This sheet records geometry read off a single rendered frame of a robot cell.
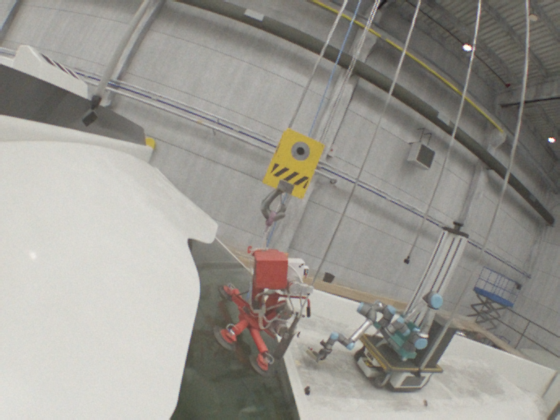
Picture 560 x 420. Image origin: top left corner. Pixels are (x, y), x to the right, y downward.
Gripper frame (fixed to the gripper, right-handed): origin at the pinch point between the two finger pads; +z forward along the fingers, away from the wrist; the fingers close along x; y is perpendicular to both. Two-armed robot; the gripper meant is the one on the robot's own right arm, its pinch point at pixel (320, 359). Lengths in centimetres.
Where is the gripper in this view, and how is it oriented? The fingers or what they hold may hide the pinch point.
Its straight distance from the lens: 282.1
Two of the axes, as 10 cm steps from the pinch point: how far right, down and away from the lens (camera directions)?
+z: -3.8, 9.2, 0.7
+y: 5.9, 3.1, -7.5
